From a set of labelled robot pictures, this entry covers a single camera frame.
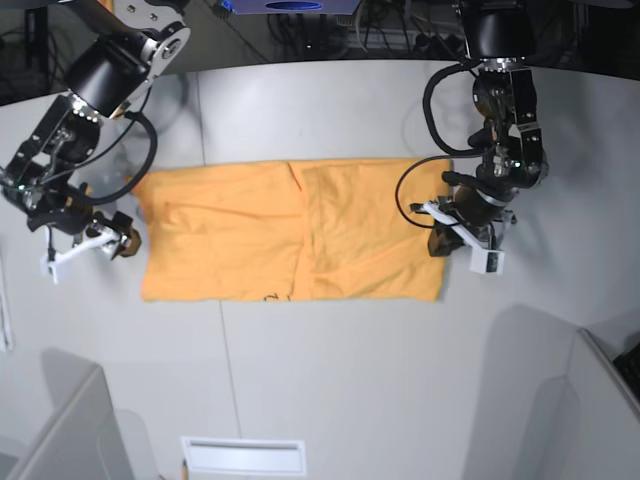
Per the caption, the grey partition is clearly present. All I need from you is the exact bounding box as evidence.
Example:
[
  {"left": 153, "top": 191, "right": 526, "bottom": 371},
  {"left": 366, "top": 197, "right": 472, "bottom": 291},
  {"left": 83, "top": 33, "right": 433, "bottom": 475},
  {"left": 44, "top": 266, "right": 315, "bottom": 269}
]
[
  {"left": 569, "top": 330, "right": 639, "bottom": 479},
  {"left": 1, "top": 364, "right": 135, "bottom": 479}
]

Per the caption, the black keyboard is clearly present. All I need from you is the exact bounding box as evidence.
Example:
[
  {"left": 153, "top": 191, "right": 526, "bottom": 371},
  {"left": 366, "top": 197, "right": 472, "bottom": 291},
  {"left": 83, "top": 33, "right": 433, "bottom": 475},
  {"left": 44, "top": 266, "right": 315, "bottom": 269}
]
[{"left": 613, "top": 345, "right": 640, "bottom": 398}]

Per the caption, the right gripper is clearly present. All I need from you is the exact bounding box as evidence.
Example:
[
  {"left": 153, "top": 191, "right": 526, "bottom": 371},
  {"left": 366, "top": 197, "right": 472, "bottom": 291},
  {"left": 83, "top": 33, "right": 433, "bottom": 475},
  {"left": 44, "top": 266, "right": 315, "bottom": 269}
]
[{"left": 24, "top": 188, "right": 142, "bottom": 259}]

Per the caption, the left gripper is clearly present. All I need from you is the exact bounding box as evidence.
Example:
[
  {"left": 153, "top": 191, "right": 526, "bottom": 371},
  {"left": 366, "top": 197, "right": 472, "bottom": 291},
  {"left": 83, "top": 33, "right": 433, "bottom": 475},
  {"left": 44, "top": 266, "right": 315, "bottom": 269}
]
[{"left": 427, "top": 172, "right": 515, "bottom": 258}]

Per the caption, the pencil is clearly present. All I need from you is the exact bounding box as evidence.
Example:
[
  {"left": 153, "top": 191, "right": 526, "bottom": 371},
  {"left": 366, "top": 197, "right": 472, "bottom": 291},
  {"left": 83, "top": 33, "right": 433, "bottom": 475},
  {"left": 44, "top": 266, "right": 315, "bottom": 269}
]
[{"left": 181, "top": 460, "right": 189, "bottom": 480}]

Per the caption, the grey partition left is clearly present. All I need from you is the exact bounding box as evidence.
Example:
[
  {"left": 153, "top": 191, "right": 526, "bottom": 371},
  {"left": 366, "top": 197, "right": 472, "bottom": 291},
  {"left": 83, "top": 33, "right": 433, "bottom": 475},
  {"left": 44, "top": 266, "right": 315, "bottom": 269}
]
[{"left": 1, "top": 364, "right": 135, "bottom": 479}]

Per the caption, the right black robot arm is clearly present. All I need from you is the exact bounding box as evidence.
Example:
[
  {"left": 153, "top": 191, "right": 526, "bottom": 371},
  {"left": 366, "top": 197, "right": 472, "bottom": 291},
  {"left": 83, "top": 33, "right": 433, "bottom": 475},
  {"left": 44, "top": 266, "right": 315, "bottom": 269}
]
[{"left": 1, "top": 1, "right": 191, "bottom": 269}]

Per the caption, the blue logo box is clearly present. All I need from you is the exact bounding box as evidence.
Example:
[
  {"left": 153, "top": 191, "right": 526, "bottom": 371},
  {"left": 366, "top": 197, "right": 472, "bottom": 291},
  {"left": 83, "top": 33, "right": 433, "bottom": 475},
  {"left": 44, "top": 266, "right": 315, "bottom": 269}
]
[{"left": 229, "top": 0, "right": 360, "bottom": 15}]

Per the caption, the orange yellow T-shirt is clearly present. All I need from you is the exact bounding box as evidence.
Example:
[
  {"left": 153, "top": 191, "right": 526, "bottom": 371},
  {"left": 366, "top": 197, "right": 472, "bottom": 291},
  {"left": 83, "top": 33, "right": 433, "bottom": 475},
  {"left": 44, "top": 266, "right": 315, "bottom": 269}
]
[{"left": 134, "top": 158, "right": 450, "bottom": 302}]

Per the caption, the grey partition right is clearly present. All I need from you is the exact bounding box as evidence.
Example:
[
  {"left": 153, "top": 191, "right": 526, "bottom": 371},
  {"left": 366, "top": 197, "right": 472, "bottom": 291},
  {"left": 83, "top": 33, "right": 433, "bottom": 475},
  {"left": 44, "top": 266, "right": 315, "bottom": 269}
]
[{"left": 569, "top": 330, "right": 639, "bottom": 479}]

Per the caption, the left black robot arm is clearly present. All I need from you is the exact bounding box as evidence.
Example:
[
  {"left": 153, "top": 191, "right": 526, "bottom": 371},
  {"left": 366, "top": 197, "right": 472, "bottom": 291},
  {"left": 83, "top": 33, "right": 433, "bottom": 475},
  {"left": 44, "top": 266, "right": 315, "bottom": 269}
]
[{"left": 399, "top": 1, "right": 548, "bottom": 258}]

